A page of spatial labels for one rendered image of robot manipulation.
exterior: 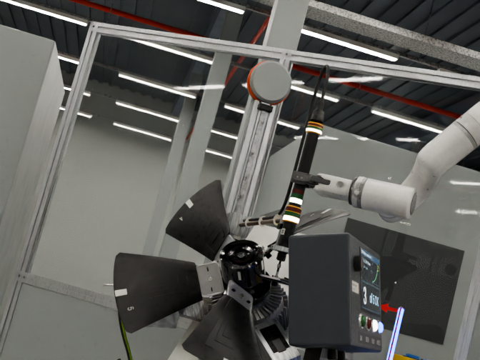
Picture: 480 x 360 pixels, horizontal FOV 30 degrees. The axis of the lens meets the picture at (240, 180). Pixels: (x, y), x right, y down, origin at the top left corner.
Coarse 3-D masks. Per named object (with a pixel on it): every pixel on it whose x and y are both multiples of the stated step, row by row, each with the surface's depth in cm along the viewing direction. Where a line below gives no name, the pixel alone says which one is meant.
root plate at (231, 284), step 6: (234, 282) 239; (228, 288) 236; (234, 288) 238; (240, 288) 240; (228, 294) 234; (234, 294) 237; (246, 294) 241; (240, 300) 237; (246, 300) 239; (252, 300) 241; (246, 306) 238
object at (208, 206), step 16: (208, 192) 267; (192, 208) 267; (208, 208) 263; (224, 208) 259; (176, 224) 268; (192, 224) 264; (208, 224) 259; (224, 224) 255; (192, 240) 262; (208, 240) 258; (208, 256) 257
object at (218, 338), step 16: (224, 304) 231; (240, 304) 235; (208, 320) 225; (224, 320) 227; (240, 320) 231; (192, 336) 220; (208, 336) 222; (224, 336) 224; (240, 336) 227; (192, 352) 217; (208, 352) 219; (224, 352) 221; (240, 352) 224; (256, 352) 228
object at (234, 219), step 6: (228, 216) 306; (234, 216) 300; (240, 216) 300; (246, 216) 301; (234, 222) 299; (240, 222) 300; (234, 228) 299; (240, 228) 300; (246, 228) 300; (240, 234) 300; (246, 234) 300
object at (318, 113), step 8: (320, 104) 248; (312, 112) 248; (320, 112) 247; (312, 120) 250; (320, 120) 246; (288, 224) 242; (296, 224) 244; (288, 232) 242; (280, 240) 243; (288, 240) 242; (280, 256) 242
